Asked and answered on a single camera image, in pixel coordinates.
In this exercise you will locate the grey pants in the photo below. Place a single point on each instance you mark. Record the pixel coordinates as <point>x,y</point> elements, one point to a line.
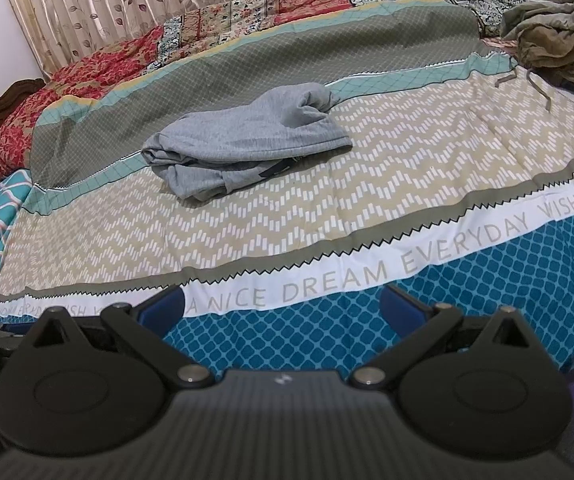
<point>247,135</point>

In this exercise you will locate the pile of khaki clothes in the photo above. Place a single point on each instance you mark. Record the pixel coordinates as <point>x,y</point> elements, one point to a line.
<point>562,35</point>

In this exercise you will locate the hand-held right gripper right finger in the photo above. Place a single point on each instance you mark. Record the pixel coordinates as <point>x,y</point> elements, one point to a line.
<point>398,310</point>

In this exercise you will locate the patterned bed sheet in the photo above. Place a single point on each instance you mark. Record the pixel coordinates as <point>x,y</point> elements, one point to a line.
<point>417,160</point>

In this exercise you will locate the floral patchwork quilt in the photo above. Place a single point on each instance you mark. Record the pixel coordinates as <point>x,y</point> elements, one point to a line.
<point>92,70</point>

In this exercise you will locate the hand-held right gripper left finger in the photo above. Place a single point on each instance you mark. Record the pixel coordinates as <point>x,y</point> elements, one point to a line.
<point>161,310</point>

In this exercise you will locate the beige leaf-print curtain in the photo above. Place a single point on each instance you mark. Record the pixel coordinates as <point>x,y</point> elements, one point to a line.
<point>117,0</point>

